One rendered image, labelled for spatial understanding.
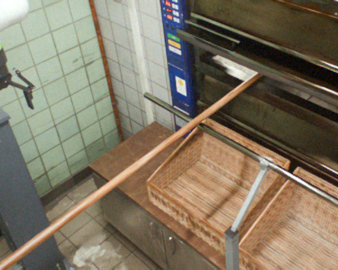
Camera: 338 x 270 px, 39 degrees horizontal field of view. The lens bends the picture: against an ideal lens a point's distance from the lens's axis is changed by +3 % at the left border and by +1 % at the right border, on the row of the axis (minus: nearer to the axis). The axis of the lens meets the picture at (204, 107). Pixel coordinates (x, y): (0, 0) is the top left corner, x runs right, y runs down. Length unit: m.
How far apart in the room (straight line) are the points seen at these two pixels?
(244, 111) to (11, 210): 1.25
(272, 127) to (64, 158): 1.62
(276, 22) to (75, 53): 1.49
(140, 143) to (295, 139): 1.04
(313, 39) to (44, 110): 1.82
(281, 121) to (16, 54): 1.52
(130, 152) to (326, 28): 1.45
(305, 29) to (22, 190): 1.55
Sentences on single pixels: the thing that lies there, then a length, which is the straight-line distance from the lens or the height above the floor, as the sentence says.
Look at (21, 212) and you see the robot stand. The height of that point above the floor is 0.64.
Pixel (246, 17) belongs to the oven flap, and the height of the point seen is 1.52.
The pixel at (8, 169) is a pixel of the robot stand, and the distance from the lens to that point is 2.42.
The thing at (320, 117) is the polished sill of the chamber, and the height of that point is 1.17.
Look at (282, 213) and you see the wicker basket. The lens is 2.39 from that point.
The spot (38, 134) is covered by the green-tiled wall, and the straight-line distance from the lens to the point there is 3.15.
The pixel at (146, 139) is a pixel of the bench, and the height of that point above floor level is 0.58.
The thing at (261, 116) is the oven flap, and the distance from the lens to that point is 2.30.
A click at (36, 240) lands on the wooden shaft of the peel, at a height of 1.20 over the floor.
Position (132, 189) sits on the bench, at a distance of 2.60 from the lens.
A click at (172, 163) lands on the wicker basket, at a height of 0.71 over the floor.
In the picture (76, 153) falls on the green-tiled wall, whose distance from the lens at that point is 3.41.
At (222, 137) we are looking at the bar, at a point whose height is 1.17.
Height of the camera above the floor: 2.46
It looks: 38 degrees down
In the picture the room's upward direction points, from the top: 4 degrees counter-clockwise
